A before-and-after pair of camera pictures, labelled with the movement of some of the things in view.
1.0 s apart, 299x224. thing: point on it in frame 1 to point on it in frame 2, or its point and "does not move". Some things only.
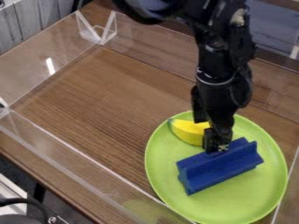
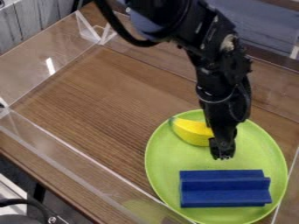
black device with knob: (60, 213) does not move
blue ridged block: (209, 169) to (223, 188)
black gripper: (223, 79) does not move
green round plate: (239, 199) does not move
